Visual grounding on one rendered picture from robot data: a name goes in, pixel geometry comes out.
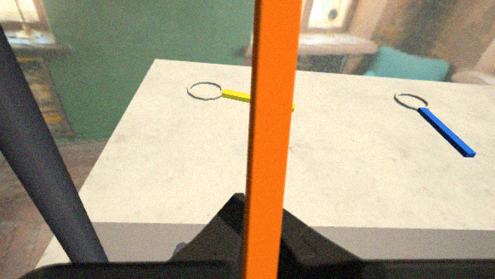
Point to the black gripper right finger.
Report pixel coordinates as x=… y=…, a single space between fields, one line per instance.
x=306 y=254

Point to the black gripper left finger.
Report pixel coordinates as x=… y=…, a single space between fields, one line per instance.
x=215 y=253

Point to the orange bar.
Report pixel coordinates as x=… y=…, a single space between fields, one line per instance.
x=275 y=47

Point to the blue handle with beige loop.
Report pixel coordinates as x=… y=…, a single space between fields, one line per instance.
x=450 y=136

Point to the grey loop with yellow handle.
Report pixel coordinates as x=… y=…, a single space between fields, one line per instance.
x=223 y=93

